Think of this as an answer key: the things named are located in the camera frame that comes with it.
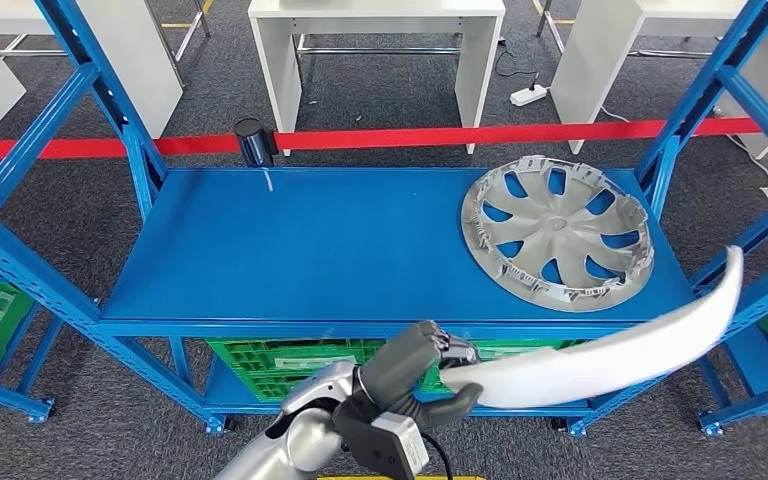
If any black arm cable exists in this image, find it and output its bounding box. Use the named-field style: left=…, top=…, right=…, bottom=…
left=418, top=431, right=456, bottom=480

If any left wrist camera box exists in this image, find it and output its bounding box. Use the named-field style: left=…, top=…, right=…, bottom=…
left=332, top=396, right=432, bottom=480

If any grey wheel hubcap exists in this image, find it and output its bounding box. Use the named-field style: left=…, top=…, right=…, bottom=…
left=460, top=155, right=656, bottom=313

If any white floor cable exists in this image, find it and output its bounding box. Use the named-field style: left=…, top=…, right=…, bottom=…
left=599, top=105, right=768, bottom=200

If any red barrier belt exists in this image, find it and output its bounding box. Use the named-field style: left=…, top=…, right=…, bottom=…
left=0, top=134, right=243, bottom=162
left=274, top=117, right=768, bottom=152

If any black power cord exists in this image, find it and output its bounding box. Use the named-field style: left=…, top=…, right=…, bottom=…
left=493, top=40, right=542, bottom=91

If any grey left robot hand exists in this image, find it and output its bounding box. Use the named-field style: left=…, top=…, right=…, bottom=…
left=356, top=320, right=485, bottom=431

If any white curved plastic car part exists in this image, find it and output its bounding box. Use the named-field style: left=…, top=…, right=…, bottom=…
left=438, top=245, right=746, bottom=411

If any black barrier post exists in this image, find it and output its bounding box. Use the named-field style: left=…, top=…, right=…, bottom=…
left=233, top=118, right=281, bottom=169

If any chrome table frame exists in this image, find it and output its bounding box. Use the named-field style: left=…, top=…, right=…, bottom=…
left=0, top=0, right=213, bottom=89
left=294, top=34, right=463, bottom=60
left=534, top=0, right=717, bottom=62

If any white power strip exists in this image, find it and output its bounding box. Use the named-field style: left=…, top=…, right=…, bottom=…
left=509, top=84, right=549, bottom=109

